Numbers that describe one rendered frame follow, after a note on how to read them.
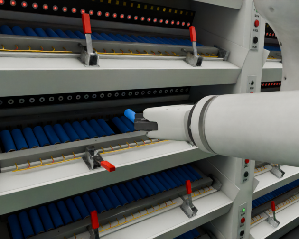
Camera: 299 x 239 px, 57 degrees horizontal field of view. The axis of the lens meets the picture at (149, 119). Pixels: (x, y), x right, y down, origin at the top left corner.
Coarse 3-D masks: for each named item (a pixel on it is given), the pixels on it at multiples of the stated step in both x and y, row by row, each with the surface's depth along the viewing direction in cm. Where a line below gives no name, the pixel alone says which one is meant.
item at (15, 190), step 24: (168, 96) 81; (144, 144) 64; (168, 144) 66; (24, 168) 49; (48, 168) 50; (72, 168) 52; (120, 168) 56; (144, 168) 60; (0, 192) 43; (24, 192) 45; (48, 192) 48; (72, 192) 52
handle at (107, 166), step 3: (93, 153) 52; (96, 153) 53; (93, 156) 53; (96, 156) 53; (96, 159) 51; (99, 159) 51; (102, 159) 51; (99, 162) 50; (102, 162) 50; (105, 162) 50; (108, 162) 50; (102, 165) 49; (105, 165) 48; (108, 165) 48; (111, 165) 48; (105, 168) 48; (108, 168) 48; (111, 168) 47; (114, 168) 48; (111, 171) 48
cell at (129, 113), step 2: (126, 110) 58; (128, 110) 58; (130, 110) 58; (124, 112) 58; (126, 112) 58; (128, 112) 57; (130, 112) 57; (132, 112) 57; (134, 112) 57; (124, 114) 58; (126, 114) 58; (128, 114) 57; (130, 114) 57; (132, 114) 57; (134, 114) 56; (126, 116) 58; (128, 116) 57; (130, 116) 57; (132, 116) 56; (128, 118) 58; (130, 118) 57; (132, 118) 56; (134, 118) 56; (132, 120) 56
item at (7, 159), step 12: (132, 132) 63; (144, 132) 64; (60, 144) 53; (72, 144) 54; (84, 144) 55; (96, 144) 56; (108, 144) 58; (120, 144) 60; (0, 156) 47; (12, 156) 47; (24, 156) 48; (36, 156) 50; (48, 156) 51; (60, 156) 53
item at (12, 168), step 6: (126, 144) 61; (132, 144) 62; (138, 144) 63; (102, 150) 57; (108, 150) 58; (66, 156) 53; (72, 156) 54; (78, 156) 55; (36, 162) 50; (42, 162) 50; (48, 162) 51; (0, 168) 47; (6, 168) 47; (12, 168) 48; (18, 168) 48
